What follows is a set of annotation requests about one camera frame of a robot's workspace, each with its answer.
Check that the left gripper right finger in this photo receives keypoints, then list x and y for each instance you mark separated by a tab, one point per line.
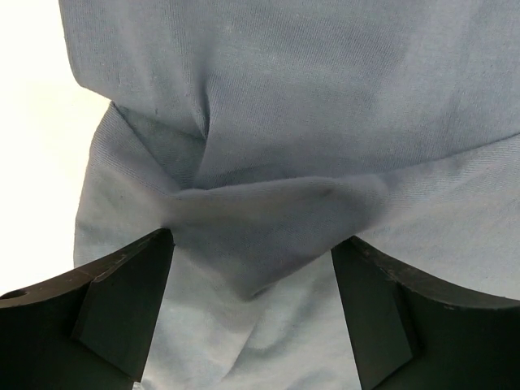
411	330

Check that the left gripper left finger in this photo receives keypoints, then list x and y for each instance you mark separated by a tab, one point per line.
88	328

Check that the grey-blue t shirt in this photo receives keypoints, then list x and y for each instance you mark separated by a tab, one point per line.
264	133

